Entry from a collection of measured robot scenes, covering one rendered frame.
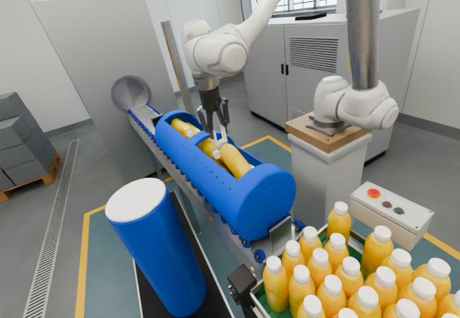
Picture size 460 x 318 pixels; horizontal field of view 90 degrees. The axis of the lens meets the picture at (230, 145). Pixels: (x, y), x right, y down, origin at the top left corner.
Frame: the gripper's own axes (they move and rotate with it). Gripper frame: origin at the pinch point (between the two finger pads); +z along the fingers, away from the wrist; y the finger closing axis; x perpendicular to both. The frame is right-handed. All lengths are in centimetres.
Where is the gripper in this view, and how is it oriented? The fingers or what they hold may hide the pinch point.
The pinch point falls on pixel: (219, 136)
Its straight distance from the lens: 92.0
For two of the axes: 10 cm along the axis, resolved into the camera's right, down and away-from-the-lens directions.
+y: -8.2, 4.1, -4.0
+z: 1.7, 8.4, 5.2
